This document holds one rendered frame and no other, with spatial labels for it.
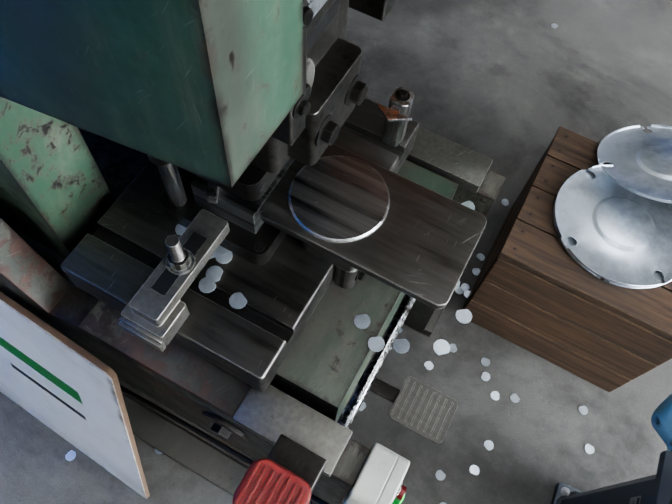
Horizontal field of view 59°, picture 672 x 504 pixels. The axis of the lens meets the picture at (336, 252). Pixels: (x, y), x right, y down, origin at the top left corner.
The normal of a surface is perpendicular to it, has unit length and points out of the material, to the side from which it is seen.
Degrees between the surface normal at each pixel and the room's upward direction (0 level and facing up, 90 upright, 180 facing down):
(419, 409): 0
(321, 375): 0
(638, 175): 20
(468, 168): 0
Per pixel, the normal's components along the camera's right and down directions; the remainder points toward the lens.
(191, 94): -0.47, 0.77
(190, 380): 0.06, -0.46
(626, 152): -0.06, -0.73
